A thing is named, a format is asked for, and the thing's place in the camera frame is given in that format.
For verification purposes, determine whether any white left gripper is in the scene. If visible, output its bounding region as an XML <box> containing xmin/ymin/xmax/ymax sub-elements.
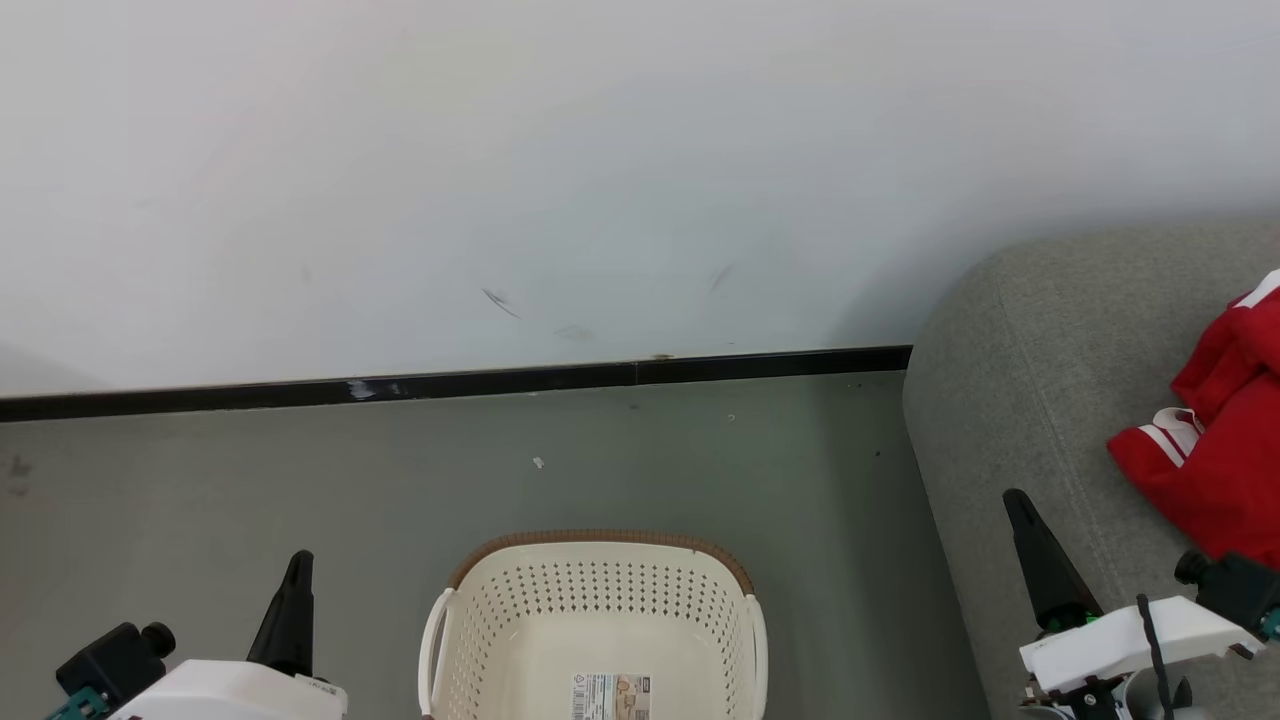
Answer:
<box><xmin>108</xmin><ymin>550</ymin><xmax>349</xmax><ymax>720</ymax></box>

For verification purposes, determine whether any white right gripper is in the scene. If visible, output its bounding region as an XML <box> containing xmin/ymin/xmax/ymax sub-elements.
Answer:
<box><xmin>1002</xmin><ymin>488</ymin><xmax>1267</xmax><ymax>695</ymax></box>

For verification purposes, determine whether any red and white garment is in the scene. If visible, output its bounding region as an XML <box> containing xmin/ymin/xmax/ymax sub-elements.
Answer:
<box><xmin>1106</xmin><ymin>267</ymin><xmax>1280</xmax><ymax>572</ymax></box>

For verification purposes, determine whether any grey fabric sofa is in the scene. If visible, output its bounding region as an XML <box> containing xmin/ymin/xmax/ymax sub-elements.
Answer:
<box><xmin>902</xmin><ymin>221</ymin><xmax>1280</xmax><ymax>720</ymax></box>

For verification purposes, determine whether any cream perforated laundry basket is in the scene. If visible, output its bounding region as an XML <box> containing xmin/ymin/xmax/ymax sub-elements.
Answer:
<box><xmin>418</xmin><ymin>529</ymin><xmax>770</xmax><ymax>720</ymax></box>

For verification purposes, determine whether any paper label sticker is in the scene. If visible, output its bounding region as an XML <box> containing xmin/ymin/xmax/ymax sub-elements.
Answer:
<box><xmin>571</xmin><ymin>673</ymin><xmax>654</xmax><ymax>720</ymax></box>

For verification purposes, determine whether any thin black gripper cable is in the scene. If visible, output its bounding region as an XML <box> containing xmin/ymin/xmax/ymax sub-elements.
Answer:
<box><xmin>1136</xmin><ymin>592</ymin><xmax>1174</xmax><ymax>720</ymax></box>

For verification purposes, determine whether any black wall baseboard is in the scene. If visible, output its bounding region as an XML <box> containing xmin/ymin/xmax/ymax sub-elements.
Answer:
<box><xmin>0</xmin><ymin>345</ymin><xmax>914</xmax><ymax>424</ymax></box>

